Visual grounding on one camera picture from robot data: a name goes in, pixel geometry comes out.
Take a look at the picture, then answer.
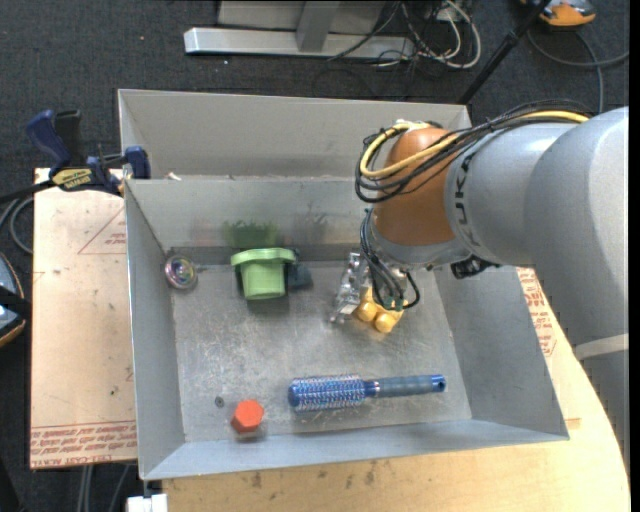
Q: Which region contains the orange hexagonal cap bottle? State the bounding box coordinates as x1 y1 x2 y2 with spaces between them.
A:
229 398 267 442

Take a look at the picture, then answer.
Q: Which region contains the blue round hairbrush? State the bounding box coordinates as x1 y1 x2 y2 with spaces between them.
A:
286 373 448 414

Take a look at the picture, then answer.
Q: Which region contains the green plastic cup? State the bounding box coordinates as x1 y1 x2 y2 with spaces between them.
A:
229 247 297 302

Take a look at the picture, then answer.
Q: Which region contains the brown cardboard board, red print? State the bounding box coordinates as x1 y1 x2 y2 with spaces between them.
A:
29 166 584 471

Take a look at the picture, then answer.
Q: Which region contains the shiny iridescent round object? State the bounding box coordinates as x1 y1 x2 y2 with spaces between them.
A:
164 254 199 291

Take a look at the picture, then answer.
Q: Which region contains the grey metal bin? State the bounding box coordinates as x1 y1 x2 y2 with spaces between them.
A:
117 88 571 482

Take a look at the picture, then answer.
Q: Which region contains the yellow toy block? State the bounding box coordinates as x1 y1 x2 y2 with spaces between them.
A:
351 293 406 335

